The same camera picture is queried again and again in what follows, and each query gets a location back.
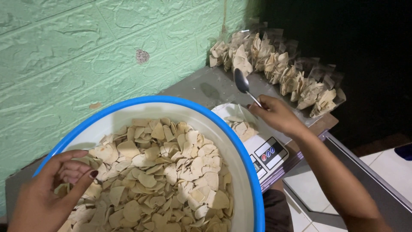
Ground person's right hand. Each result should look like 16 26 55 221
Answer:
247 94 306 138

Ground person's left hand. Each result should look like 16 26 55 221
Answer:
7 150 99 232

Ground metal spoon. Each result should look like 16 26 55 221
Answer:
234 68 263 108

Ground open clear bag with crackers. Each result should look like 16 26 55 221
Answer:
221 103 260 142

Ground white kitchen scale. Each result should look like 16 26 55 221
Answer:
211 103 289 182

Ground row of packed cracker bags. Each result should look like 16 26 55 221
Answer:
209 24 347 118

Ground white basin with blue rim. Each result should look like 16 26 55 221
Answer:
32 95 265 232

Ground person's dark trousers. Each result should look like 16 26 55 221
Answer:
262 189 294 232

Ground pile of beige crackers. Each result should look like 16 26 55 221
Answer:
55 118 234 232

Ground dark blue object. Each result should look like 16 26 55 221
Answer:
394 143 412 162

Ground grey metal frame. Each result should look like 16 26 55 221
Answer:
283 130 412 232

